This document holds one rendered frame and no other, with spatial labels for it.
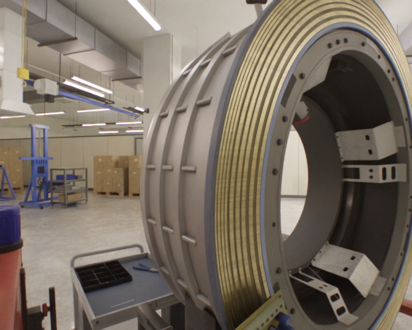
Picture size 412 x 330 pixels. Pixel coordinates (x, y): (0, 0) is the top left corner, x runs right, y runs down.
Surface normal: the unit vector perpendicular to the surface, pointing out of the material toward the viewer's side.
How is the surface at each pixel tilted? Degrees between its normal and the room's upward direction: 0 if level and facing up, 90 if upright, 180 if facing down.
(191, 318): 90
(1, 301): 0
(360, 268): 61
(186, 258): 97
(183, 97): 77
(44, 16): 90
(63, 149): 90
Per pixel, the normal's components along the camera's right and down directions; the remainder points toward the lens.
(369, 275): 0.29, -0.47
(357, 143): -0.71, 0.46
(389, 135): 0.08, 0.27
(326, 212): -0.71, -0.48
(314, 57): 0.58, 0.02
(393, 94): -0.48, 0.81
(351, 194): -0.80, -0.19
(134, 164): -0.25, 0.02
